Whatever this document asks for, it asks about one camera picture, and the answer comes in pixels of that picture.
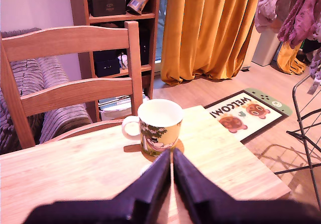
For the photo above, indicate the yellow illustrated mug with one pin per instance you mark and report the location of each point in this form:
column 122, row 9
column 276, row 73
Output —
column 160, row 133

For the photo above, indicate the pale book stack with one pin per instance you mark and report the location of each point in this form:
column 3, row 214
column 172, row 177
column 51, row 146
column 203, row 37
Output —
column 120, row 108

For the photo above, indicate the welcome doormat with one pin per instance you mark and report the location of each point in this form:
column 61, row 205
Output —
column 250, row 123

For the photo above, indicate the black metal drying rack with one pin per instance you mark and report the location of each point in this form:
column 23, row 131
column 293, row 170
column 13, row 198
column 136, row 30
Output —
column 303, row 136

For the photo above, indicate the dark blue box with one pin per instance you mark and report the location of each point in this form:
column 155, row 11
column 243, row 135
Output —
column 106, row 67

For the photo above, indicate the small white trinket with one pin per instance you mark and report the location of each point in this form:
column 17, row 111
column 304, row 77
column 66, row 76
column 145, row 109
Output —
column 123, row 61

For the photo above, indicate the grey ribbed sofa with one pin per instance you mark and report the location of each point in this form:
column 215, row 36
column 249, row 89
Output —
column 50, row 70

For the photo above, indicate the white bin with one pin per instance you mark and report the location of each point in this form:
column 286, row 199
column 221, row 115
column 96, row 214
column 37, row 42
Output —
column 265, row 50

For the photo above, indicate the orange curtain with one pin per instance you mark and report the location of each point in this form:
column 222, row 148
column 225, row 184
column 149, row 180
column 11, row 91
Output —
column 208, row 33
column 291, row 60

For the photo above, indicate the wooden chair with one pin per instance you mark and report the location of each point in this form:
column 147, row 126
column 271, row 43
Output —
column 65, row 43

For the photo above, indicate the mauve hanging garment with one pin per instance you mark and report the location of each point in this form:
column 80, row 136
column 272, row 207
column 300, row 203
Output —
column 316, row 68

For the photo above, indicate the dark gift box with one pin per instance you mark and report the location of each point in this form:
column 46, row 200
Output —
column 106, row 6

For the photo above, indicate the wooden bookshelf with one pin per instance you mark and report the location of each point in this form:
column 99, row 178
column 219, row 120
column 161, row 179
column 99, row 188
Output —
column 82, row 8

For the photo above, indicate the pink hanging garment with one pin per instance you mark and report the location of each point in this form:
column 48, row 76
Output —
column 268, row 8

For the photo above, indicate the purple hanging garment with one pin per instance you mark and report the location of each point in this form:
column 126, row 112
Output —
column 301, row 20

